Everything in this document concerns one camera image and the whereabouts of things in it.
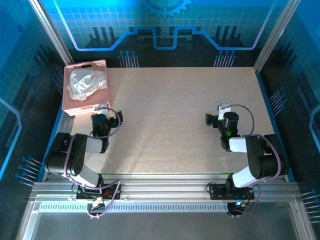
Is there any white t-shirt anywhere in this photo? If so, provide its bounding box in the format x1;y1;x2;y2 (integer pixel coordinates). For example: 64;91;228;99
66;68;109;102

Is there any pink perforated plastic basket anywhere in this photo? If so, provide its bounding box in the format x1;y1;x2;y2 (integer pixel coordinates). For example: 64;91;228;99
61;59;111;117

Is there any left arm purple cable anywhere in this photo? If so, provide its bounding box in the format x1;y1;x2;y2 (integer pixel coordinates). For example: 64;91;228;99
64;107;123;220

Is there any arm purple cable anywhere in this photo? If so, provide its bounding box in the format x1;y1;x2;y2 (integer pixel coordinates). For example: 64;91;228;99
223;104;283;218
64;107;123;220

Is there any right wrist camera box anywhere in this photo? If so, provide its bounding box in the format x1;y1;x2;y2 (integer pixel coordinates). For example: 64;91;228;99
216;102;232;121

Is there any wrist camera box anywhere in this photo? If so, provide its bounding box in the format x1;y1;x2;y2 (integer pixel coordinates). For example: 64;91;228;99
94;103;111;118
216;102;232;121

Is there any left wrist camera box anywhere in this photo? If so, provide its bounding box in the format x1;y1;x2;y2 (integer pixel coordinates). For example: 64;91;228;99
94;103;111;118

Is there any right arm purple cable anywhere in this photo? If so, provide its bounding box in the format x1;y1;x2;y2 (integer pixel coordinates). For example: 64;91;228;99
223;104;283;218

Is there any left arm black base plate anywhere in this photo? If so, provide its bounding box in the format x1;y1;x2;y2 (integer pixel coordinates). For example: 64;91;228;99
75;183;123;201

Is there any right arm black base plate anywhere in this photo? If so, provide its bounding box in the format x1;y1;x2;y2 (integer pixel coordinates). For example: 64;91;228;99
209;183;255;201

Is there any aluminium mounting rail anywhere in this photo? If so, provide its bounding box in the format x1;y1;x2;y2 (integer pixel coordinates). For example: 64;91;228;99
32;172;301;201

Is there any slotted grey cable duct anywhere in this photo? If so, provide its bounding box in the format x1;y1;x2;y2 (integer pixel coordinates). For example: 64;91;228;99
38;201;230;213

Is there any aluminium frame post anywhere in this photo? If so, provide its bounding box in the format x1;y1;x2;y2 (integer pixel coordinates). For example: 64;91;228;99
253;0;302;74
27;0;75;65

